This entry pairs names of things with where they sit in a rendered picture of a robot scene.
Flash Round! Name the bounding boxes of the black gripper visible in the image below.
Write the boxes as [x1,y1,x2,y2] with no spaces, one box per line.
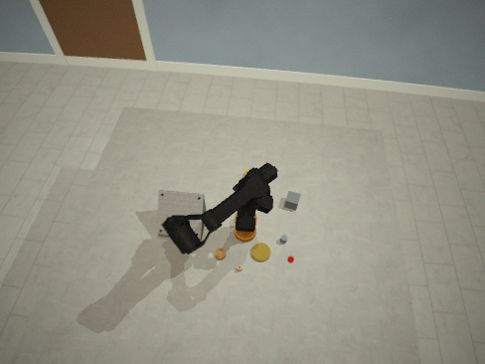
[236,199,256,232]

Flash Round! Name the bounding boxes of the yellow round disc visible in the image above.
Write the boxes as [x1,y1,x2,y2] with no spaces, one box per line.
[251,243,270,262]

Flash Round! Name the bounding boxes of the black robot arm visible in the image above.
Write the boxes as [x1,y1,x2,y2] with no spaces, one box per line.
[162,163,278,255]

